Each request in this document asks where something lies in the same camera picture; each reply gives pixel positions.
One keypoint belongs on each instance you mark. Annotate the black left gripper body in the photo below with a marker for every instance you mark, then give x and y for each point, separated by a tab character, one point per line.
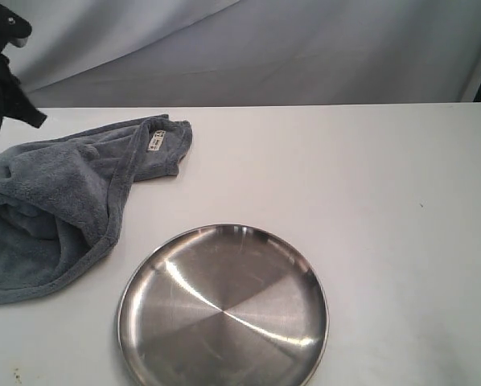
13	102

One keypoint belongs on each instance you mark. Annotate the grey-blue fleece towel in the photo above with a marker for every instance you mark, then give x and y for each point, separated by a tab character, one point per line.
62	200

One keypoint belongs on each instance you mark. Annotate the white backdrop cloth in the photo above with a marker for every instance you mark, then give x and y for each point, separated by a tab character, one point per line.
233	53

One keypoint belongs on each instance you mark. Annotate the round stainless steel plate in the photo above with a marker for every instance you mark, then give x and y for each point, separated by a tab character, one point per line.
223	304

